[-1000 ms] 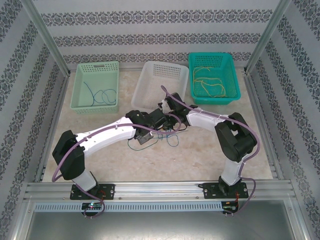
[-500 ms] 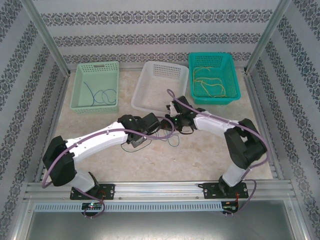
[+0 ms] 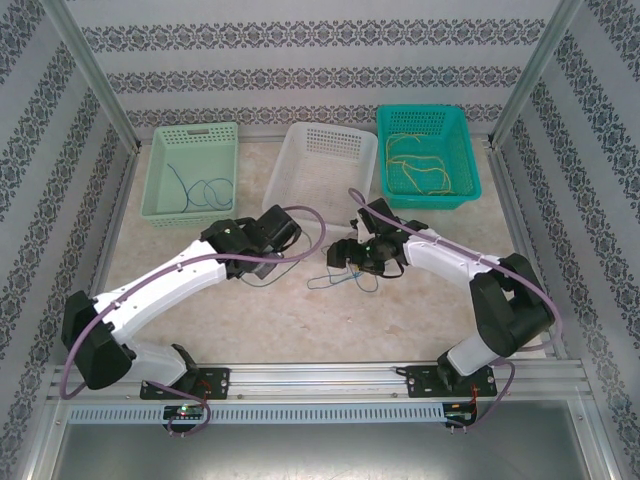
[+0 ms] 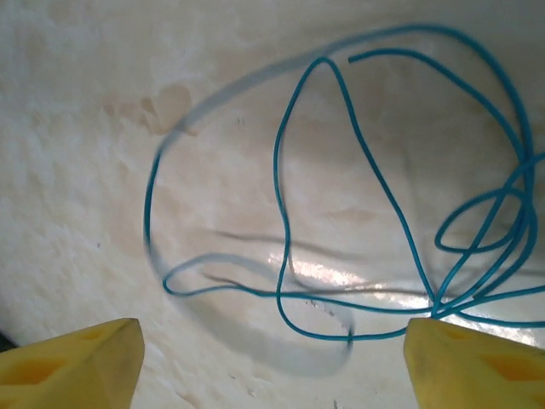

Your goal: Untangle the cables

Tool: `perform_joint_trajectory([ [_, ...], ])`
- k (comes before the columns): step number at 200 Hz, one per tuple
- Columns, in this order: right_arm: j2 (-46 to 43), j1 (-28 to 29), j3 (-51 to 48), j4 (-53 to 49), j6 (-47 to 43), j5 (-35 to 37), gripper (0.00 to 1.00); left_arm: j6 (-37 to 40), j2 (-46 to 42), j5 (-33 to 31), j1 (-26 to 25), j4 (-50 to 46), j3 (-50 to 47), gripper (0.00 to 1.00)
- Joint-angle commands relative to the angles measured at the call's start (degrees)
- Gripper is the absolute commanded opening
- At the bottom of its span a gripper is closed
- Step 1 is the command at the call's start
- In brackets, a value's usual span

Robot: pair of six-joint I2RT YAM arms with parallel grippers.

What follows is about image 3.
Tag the teal plastic basket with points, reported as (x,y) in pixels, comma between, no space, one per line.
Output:
(430,120)

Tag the grey metal sheet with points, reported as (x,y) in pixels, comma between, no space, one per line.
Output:
(320,455)

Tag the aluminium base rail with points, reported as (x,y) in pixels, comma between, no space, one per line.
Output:
(320,380)

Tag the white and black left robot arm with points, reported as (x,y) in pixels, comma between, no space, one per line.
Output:
(165,275)

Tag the aluminium side rail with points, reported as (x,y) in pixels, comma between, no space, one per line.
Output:
(521,225)
(117,210)

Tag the aluminium lower frame beam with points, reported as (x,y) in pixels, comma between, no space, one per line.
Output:
(50,440)
(595,440)

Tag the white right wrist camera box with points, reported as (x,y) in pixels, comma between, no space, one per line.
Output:
(361,227)

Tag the white plastic basket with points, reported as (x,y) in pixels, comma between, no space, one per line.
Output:
(320,170)

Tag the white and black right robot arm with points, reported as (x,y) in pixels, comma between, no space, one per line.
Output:
(450,255)

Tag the light green plastic basket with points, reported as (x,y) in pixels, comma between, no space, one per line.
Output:
(165,150)

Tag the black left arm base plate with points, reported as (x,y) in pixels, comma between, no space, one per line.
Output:
(220,382)

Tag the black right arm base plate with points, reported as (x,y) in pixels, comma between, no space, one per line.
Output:
(417,382)

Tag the aluminium frame post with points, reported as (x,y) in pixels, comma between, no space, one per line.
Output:
(532,75)
(94,75)

